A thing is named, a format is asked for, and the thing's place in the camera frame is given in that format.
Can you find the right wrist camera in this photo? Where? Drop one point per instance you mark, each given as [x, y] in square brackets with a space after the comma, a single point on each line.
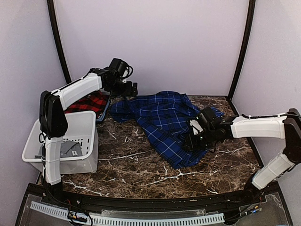
[196, 127]

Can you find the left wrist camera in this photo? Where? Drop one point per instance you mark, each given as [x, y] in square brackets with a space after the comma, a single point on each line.
[126, 74]

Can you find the black front rail base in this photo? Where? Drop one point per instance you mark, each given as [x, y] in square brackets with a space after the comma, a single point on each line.
[228, 202]

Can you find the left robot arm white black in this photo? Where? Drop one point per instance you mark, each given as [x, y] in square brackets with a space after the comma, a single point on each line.
[53, 123]

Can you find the red black plaid folded shirt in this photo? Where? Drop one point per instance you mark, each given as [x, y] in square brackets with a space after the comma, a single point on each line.
[96, 102]

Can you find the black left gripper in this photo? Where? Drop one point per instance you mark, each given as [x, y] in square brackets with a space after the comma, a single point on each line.
[128, 92]

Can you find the black corner frame post right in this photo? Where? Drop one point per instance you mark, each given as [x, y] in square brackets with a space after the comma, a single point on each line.
[243, 49]

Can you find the blue plaid long sleeve shirt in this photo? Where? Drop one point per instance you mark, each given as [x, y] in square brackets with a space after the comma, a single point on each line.
[164, 118]

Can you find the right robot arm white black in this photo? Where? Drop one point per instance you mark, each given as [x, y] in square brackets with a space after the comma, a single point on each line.
[208, 128]

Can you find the black corner frame post left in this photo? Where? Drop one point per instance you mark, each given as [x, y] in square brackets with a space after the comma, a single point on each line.
[57, 39]

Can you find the grey shirt in basket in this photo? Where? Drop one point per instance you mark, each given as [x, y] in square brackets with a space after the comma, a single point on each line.
[70, 149]

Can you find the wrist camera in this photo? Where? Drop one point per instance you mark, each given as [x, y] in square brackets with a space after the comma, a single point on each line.
[126, 74]
[196, 127]

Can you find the white slotted cable duct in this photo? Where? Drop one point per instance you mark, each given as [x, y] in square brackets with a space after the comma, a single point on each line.
[123, 218]

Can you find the white plastic laundry basket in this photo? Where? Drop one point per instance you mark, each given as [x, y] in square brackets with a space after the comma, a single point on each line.
[81, 129]

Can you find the black corner frame post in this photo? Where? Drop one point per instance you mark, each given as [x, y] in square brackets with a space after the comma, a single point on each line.
[243, 49]
[57, 39]

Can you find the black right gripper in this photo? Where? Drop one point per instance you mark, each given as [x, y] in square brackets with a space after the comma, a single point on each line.
[191, 143]

